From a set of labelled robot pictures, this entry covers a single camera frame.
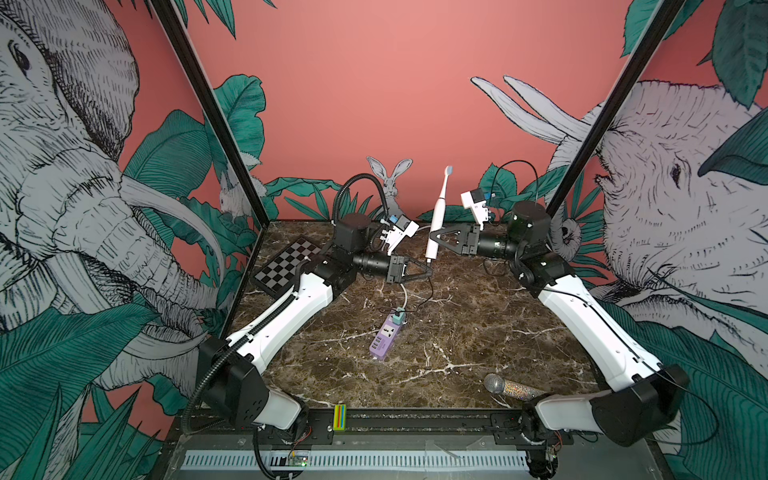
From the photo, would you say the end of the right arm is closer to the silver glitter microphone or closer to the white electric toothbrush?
the white electric toothbrush

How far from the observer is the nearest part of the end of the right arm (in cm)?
58

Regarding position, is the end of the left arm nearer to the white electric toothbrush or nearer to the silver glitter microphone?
the white electric toothbrush

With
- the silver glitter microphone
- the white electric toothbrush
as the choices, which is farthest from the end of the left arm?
the silver glitter microphone
